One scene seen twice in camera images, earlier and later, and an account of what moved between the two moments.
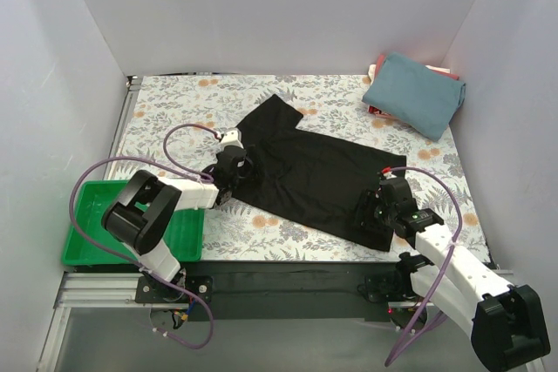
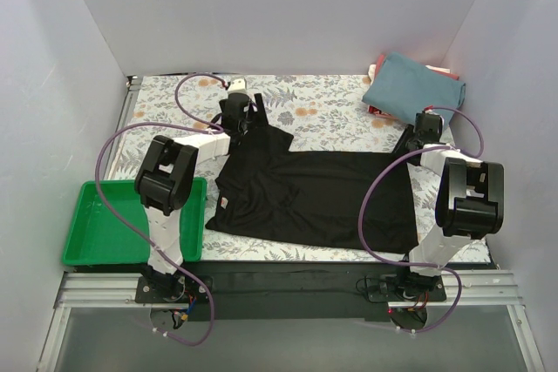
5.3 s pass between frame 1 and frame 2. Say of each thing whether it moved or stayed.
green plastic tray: stayed
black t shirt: moved
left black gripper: moved
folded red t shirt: stayed
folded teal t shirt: stayed
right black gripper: moved
